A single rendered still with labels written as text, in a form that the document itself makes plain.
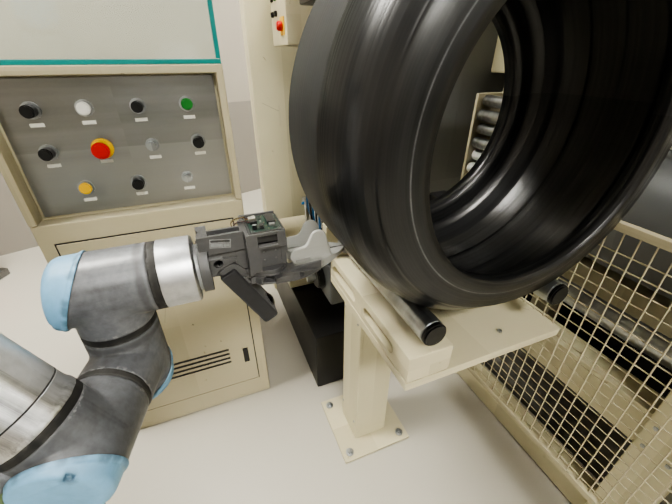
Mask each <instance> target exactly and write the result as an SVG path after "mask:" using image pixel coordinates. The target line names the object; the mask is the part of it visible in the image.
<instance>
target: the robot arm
mask: <svg viewBox="0 0 672 504"><path fill-rule="evenodd" d="M237 219H238V221H237V222H236V223H234V224H233V226H232V225H231V223H232V222H233V221H234V220H237ZM235 224H237V225H238V226H234V225H235ZM230 225H231V227H226V228H220V229H213V230H207V231H206V228H205V226H199V227H194V229H195V234H196V236H195V239H196V241H195V244H193V240H192V238H191V236H189V235H185V236H178V237H172V238H166V239H160V240H155V241H148V242H142V243H135V244H129V245H123V246H117V247H111V248H105V249H98V250H92V251H85V250H82V251H80V252H79V253H75V254H70V255H65V256H60V257H57V258H54V259H53V260H51V261H50V262H49V263H48V264H47V265H46V268H45V269H44V271H43V274H42V278H41V285H40V297H41V304H42V309H43V312H44V315H45V318H46V320H47V322H48V323H49V325H51V326H52V328H53V329H55V330H57V331H63V332H68V331H70V330H71V329H76V331H77V333H78V335H79V337H80V339H81V341H82V343H83V345H84V347H85V349H86V351H87V353H88V355H89V360H88V362H87V363H86V365H85V366H84V368H83V369H82V371H81V373H80V374H79V376H78V377H77V378H75V377H74V376H72V375H67V374H64V373H63V372H61V371H59V370H58V369H56V368H55V367H53V366H52V365H50V364H49V363H47V362H45V361H44V360H42V359H41V358H39V357H38V356H36V355H34V354H33V353H31V352H30V351H28V350H27V349H25V348H23V347H22V346H20V345H19V344H17V343H16V342H14V341H13V340H11V339H9V338H8V337H6V336H5V335H3V334H2V333H0V473H2V474H5V475H7V476H10V477H11V478H10V479H9V480H8V481H7V482H6V484H5V485H4V487H3V496H2V497H3V502H4V504H105V503H106V502H107V501H108V500H109V499H110V498H111V497H112V496H113V495H114V493H115V492H116V490H117V488H118V485H119V483H120V480H121V478H122V476H123V473H124V471H125V470H126V469H127V468H128V466H129V458H130V455H131V452H132V450H133V447H134V444H135V442H136V439H137V436H138V434H139V431H140V428H141V426H142V423H143V420H144V417H145V415H146V412H147V409H148V406H149V405H150V403H151V401H152V400H153V399H154V398H156V397H157V396H158V395H159V394H161V393H162V392H163V390H164V389H165V388H166V387H167V386H168V384H169V383H170V381H171V379H172V376H173V372H174V364H173V355H172V351H171V349H170V347H169V346H168V344H167V341H166V338H165V335H164V332H163V329H162V326H161V323H160V320H159V317H158V314H157V311H156V310H160V309H164V308H168V307H173V306H177V305H182V304H186V303H191V302H195V301H200V300H202V299H203V290H205V292H207V291H212V290H215V285H214V279H213V277H217V276H220V277H221V280H222V281H223V282H224V283H225V284H226V285H227V286H228V287H229V288H230V289H231V290H232V291H233V292H234V293H235V294H236V295H237V296H238V297H240V298H241V299H242V300H243V301H244V302H245V303H246V304H247V305H248V306H249V307H250V308H251V309H252V310H253V311H254V312H255V313H256V314H258V315H259V316H260V317H261V318H262V319H263V320H264V321H265V322H268V321H269V320H271V319H272V318H274V317H275V316H277V314H278V312H277V309H276V307H275V301H274V298H273V296H272V295H271V294H270V293H268V292H267V291H266V290H265V289H264V288H263V287H262V286H261V285H268V284H280V283H284V282H291V281H296V280H300V279H303V278H305V277H307V276H309V275H311V274H313V273H315V272H317V271H319V270H321V268H322V267H324V266H325V265H327V264H328V263H330V262H331V261H332V260H334V259H335V258H336V257H337V256H338V255H339V254H340V253H342V252H343V251H344V248H345V247H344V246H343V244H342V243H335V242H328V240H327V237H326V234H325V232H324V231H323V230H320V229H319V227H318V224H317V222H316V221H314V220H307V221H305V222H304V223H303V226H302V228H301V230H300V232H299V233H298V234H297V235H293V236H289V237H287V238H286V234H285V228H284V227H283V225H282V224H281V222H280V220H279V219H278V217H277V215H276V214H275V213H274V211H273V210H271V211H265V212H258V213H251V214H245V215H238V218H235V219H233V220H232V221H231V222H230ZM287 259H289V260H291V261H292V262H290V263H288V262H287Z"/></svg>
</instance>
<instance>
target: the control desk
mask: <svg viewBox="0 0 672 504"><path fill-rule="evenodd" d="M0 172H1V173H2V175H3V177H4V179H5V181H6V183H7V185H8V187H9V189H10V191H11V193H12V195H13V197H14V199H15V201H16V203H17V205H18V207H19V209H20V211H21V213H22V215H23V217H24V219H25V221H26V223H27V225H28V227H30V229H31V231H32V233H33V235H34V237H35V239H36V241H37V243H38V245H39V247H40V249H41V251H42V253H43V255H44V257H45V259H46V261H47V263H49V262H50V261H51V260H53V259H54V258H57V257H60V256H65V255H70V254H75V253H79V252H80V251H82V250H85V251H92V250H98V249H105V248H111V247H117V246H123V245H129V244H135V243H142V242H148V241H155V240H160V239H166V238H172V237H178V236H185V235H189V236H191V238H192V240H193V244H195V241H196V239H195V236H196V234H195V229H194V227H199V226H205V228H206V231H207V230H213V229H220V228H226V227H231V225H232V226H233V224H234V223H236V222H237V221H238V219H237V220H234V221H233V222H232V223H231V225H230V222H231V221H232V220H233V219H235V218H238V215H244V209H243V202H242V195H241V188H240V181H239V174H238V168H237V161H236V154H235V148H234V141H233V134H232V127H231V121H230V114H229V107H228V100H227V94H226V87H225V80H224V73H223V67H222V64H125V65H7V66H0ZM213 279H214V285H215V290H212V291H207V292H205V290H203V299H202V300H200V301H195V302H191V303H186V304H182V305H177V306H173V307H168V308H164V309H160V310H156V311H157V314H158V317H159V320H160V323H161V326H162V329H163V332H164V335H165V338H166V341H167V344H168V346H169V347H170V349H171V351H172V355H173V364H174V372H173V376H172V379H171V381H170V383H169V384H168V386H167V387H166V388H165V389H164V390H163V392H162V393H161V394H159V395H158V396H157V397H156V398H154V399H153V400H152V401H151V403H150V405H149V406H148V409H147V412H146V415H145V417H144V420H143V423H142V426H141V428H140V429H143V428H146V427H149V426H153V425H156V424H159V423H162V422H165V421H168V420H171V419H174V418H178V417H181V416H184V415H187V414H190V413H193V412H196V411H199V410H203V409H206V408H209V407H212V406H215V405H218V404H221V403H224V402H228V401H231V400H234V399H237V398H240V397H243V396H246V395H249V394H253V393H256V392H259V391H262V390H265V389H268V388H270V384H269V377H268V370H267V364H266V357H265V350H264V343H263V337H262V330H261V323H260V316H259V315H258V314H256V313H255V312H254V311H253V310H252V309H251V308H250V307H249V306H248V305H247V304H246V303H245V302H244V301H243V300H242V299H241V298H240V297H238V296H237V295H236V294H235V293H234V292H233V291H232V290H231V289H230V288H229V287H228V286H227V285H226V284H225V283H224V282H223V281H222V280H221V277H220V276H217V277H213Z"/></svg>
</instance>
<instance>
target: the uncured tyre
mask: <svg viewBox="0 0 672 504"><path fill-rule="evenodd" d="M491 20H492V22H493V24H494V26H495V28H496V30H497V33H498V36H499V39H500V42H501V46H502V51H503V57H504V69H505V80H504V92H503V99H502V104H501V109H500V112H499V116H498V119H497V122H496V125H495V128H494V130H493V133H492V135H491V137H490V140H489V142H488V144H487V145H486V147H485V149H484V151H483V152H482V154H481V156H480V157H479V159H478V160H477V162H476V163H475V164H474V166H473V167H472V168H471V169H470V171H469V172H468V173H467V174H466V175H465V176H464V177H463V178H462V179H461V180H460V181H459V182H458V183H457V184H456V185H454V186H453V187H452V188H451V189H449V190H448V191H447V192H445V193H444V194H442V195H440V196H439V197H437V198H435V199H433V200H431V201H430V174H431V165H432V158H433V152H434V147H435V143H436V138H437V134H438V131H439V127H440V124H441V120H442V117H443V114H444V111H445V108H446V105H447V103H448V100H449V98H450V95H451V93H452V90H453V88H454V86H455V83H456V81H457V79H458V77H459V75H460V73H461V71H462V69H463V67H464V65H465V63H466V61H467V59H468V57H469V55H470V53H471V52H472V50H473V48H474V47H475V45H476V43H477V42H478V40H479V38H480V37H481V35H482V34H483V32H484V31H485V29H486V28H487V26H488V25H489V23H490V22H491ZM289 135H290V143H291V150H292V155H293V160H294V164H295V168H296V171H297V175H298V178H299V181H300V183H301V186H302V188H303V191H304V193H305V195H306V197H307V199H308V201H309V203H310V204H311V206H312V208H313V209H314V211H315V212H316V214H317V215H318V217H319V218H320V219H321V220H322V222H323V223H324V224H325V225H326V226H327V228H328V229H329V230H330V231H331V232H332V233H333V234H334V236H335V237H336V238H337V239H338V240H339V241H340V243H342V244H343V246H344V247H345V248H346V250H347V251H348V252H349V253H350V254H351V255H352V257H353V258H354V259H355V260H356V261H357V262H358V264H359V265H360V266H361V267H362V268H363V269H364V270H365V272H366V273H367V274H368V275H369V276H370V277H371V278H373V279H374V280H375V281H376V282H377V283H379V284H380V285H381V286H383V287H384V288H386V289H387V290H389V291H391V292H393V293H395V294H397V295H399V296H400V297H402V298H404V299H406V300H408V301H410V302H413V303H415V304H418V305H421V306H424V307H428V308H433V309H441V310H461V309H470V308H477V307H484V306H491V305H497V304H501V303H505V302H509V301H512V300H515V299H518V298H520V297H523V296H525V295H527V294H530V293H532V292H534V291H536V290H538V289H540V288H541V287H543V286H545V285H547V284H548V283H550V282H552V281H553V280H555V279H556V278H558V277H559V276H561V275H562V274H564V273H565V272H566V271H568V270H569V269H570V268H572V267H573V266H574V265H576V264H577V263H578V262H579V261H581V260H582V259H583V258H584V257H585V256H586V255H588V254H589V253H590V252H591V251H592V250H593V249H594V248H595V247H596V246H597V245H598V244H599V243H600V242H601V241H602V240H603V239H604V238H605V237H606V236H607V235H608V234H609V233H610V232H611V231H612V230H613V229H614V228H615V227H616V225H617V224H618V223H619V222H620V221H621V220H622V218H623V217H624V216H625V215H626V214H627V212H628V211H629V210H630V209H631V207H632V206H633V205H634V204H635V202H636V201H637V200H638V198H639V197H640V196H641V194H642V193H643V191H644V190H645V189H646V187H647V186H648V184H649V183H650V181H651V180H652V178H653V177H654V175H655V174H656V172H657V170H658V169H659V167H660V166H661V164H662V162H663V161H664V159H665V157H666V155H667V154H668V152H669V150H670V148H671V146H672V0H316V1H315V3H314V5H313V7H312V9H311V12H310V14H309V16H308V19H307V21H306V24H305V27H304V29H303V32H302V35H301V38H300V42H299V45H298V49H297V52H296V56H295V61H294V66H293V71H292V77H291V84H290V93H289Z"/></svg>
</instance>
